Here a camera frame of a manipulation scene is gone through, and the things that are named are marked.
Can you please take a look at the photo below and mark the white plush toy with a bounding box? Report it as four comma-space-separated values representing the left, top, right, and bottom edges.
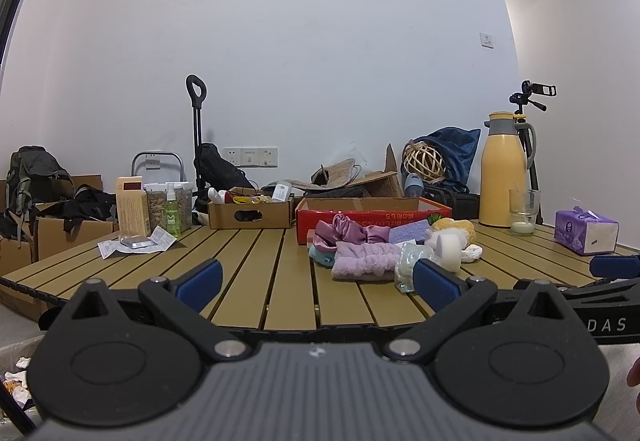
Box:
425, 227, 484, 273

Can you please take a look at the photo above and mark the yellow plush toy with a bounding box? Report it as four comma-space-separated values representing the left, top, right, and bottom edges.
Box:
432, 218, 476, 248

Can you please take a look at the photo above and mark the purple sponge cloth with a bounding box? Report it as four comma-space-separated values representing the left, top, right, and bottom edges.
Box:
388, 220, 431, 244

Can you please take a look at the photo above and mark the lilac fuzzy headband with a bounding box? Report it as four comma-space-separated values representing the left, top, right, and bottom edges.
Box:
331, 242, 400, 282

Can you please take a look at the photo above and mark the pink satin scrunchie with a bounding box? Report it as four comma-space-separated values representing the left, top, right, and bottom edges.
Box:
311, 213, 390, 253

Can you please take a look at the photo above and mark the light blue plush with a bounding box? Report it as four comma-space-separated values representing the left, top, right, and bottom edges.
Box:
308, 244, 337, 268

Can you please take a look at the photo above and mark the iridescent white soft bag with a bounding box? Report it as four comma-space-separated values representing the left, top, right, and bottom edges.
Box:
394, 241, 434, 294

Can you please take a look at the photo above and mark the person's hand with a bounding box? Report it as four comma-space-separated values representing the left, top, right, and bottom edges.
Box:
626, 357, 640, 412

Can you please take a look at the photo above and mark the purple tissue pack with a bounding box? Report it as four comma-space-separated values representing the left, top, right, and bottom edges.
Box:
554, 206, 620, 256

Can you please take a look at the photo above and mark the white paper leaflet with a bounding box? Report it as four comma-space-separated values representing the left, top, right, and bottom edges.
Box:
98, 227, 177, 259

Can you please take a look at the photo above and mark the silver foil packet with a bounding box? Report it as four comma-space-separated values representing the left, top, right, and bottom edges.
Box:
120, 236, 155, 249

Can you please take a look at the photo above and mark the green spray bottle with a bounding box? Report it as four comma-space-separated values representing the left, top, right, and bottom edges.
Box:
165, 183, 181, 239

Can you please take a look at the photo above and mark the black carry case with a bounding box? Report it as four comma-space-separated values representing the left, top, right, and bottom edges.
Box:
423, 185, 480, 220

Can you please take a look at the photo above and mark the glass cup with candle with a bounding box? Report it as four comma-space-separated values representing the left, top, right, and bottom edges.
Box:
509, 188, 540, 235

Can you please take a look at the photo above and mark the tan paper carton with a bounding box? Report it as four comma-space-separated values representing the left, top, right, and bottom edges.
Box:
115, 176, 151, 236

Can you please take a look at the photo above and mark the clear grain container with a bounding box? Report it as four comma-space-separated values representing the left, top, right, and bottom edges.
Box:
143, 182, 193, 233

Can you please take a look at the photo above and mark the small brown cardboard tray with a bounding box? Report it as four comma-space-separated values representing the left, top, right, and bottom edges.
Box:
208, 197, 294, 230

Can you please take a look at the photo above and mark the blue water bottle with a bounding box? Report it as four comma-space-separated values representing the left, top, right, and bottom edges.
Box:
404, 173, 424, 198

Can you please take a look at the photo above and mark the open brown cardboard box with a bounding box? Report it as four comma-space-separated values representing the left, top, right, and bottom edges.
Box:
348, 144, 404, 198

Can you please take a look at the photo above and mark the black folding cart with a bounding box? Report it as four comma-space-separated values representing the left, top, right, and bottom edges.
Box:
186, 74, 253, 212

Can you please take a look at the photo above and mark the yellow thermos jug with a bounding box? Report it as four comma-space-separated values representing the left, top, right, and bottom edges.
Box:
478, 112, 528, 227

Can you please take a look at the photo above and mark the wicker rattan ball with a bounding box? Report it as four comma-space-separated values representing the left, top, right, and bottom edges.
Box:
401, 141, 446, 184

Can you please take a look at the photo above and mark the silver folding chair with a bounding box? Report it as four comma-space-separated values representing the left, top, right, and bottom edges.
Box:
129, 150, 188, 182

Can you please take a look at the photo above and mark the large brown cardboard box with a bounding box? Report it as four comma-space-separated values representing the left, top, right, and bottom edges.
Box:
1, 174, 117, 275

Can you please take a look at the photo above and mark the dark blue cushion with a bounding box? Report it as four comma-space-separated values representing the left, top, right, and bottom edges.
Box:
400, 127, 480, 193

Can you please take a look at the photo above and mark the red cardboard box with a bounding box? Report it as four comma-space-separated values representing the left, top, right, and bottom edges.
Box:
295, 197, 452, 245

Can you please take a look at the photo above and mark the beige fleece slipper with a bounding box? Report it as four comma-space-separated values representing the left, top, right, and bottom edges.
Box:
286, 158, 361, 193

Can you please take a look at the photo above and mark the black green backpack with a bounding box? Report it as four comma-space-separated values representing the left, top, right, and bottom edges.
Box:
2, 145, 75, 244

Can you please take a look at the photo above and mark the white wall socket strip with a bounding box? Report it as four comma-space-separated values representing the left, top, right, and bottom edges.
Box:
221, 146, 279, 168

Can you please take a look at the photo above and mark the black camera tripod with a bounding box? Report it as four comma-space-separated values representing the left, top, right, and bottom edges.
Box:
508, 79, 559, 226

